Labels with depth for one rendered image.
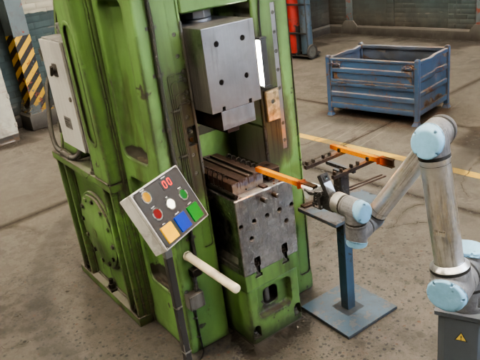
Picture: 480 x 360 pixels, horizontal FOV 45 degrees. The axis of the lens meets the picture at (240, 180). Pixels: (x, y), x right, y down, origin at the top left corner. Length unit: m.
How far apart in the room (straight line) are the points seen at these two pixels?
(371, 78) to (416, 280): 3.28
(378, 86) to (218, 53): 4.04
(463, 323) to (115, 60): 2.04
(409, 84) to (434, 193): 4.30
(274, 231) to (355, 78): 3.88
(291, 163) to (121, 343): 1.47
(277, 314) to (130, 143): 1.27
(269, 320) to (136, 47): 1.67
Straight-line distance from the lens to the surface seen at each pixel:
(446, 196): 2.20
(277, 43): 3.12
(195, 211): 2.62
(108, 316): 3.88
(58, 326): 3.93
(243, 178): 2.95
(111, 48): 3.04
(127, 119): 3.11
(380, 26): 11.66
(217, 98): 2.75
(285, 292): 3.41
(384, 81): 6.57
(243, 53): 2.81
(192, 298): 3.13
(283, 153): 3.27
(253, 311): 3.24
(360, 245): 2.48
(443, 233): 2.26
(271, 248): 3.14
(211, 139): 3.37
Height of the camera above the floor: 2.14
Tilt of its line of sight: 23 degrees down
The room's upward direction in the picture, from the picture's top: 8 degrees counter-clockwise
